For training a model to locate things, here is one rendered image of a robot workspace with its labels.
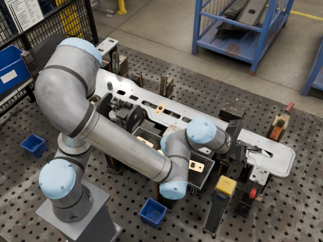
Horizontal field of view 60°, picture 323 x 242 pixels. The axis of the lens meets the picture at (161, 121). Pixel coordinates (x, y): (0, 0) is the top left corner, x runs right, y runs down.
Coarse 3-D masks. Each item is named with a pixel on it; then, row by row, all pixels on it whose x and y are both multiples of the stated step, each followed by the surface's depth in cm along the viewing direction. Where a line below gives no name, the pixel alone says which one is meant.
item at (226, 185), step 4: (224, 176) 108; (220, 180) 107; (224, 180) 107; (228, 180) 107; (232, 180) 107; (220, 184) 106; (224, 184) 106; (228, 184) 106; (232, 184) 106; (216, 188) 106; (220, 188) 105; (224, 188) 105; (228, 188) 105; (232, 188) 105; (224, 192) 105; (228, 192) 104
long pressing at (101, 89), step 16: (96, 80) 169; (112, 80) 169; (128, 80) 169; (128, 96) 160; (144, 96) 160; (160, 96) 160; (176, 112) 151; (192, 112) 151; (224, 128) 144; (256, 144) 137; (272, 144) 137; (272, 160) 131; (288, 160) 131
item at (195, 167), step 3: (189, 162) 112; (192, 162) 111; (195, 162) 112; (189, 165) 112; (192, 165) 110; (195, 165) 111; (198, 165) 111; (201, 165) 111; (189, 168) 111; (192, 168) 111; (195, 168) 111; (198, 168) 111; (201, 168) 111; (198, 171) 110; (201, 171) 110
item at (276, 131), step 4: (280, 120) 133; (284, 120) 133; (276, 124) 136; (280, 124) 134; (284, 124) 134; (276, 128) 137; (280, 128) 136; (272, 132) 139; (276, 132) 138; (280, 132) 137; (272, 136) 140; (276, 136) 139
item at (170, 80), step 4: (168, 76) 163; (168, 80) 161; (172, 80) 162; (168, 84) 160; (172, 84) 164; (168, 88) 162; (172, 88) 168; (168, 92) 164; (172, 92) 170; (164, 96) 165; (168, 96) 166; (172, 96) 173; (168, 112) 177
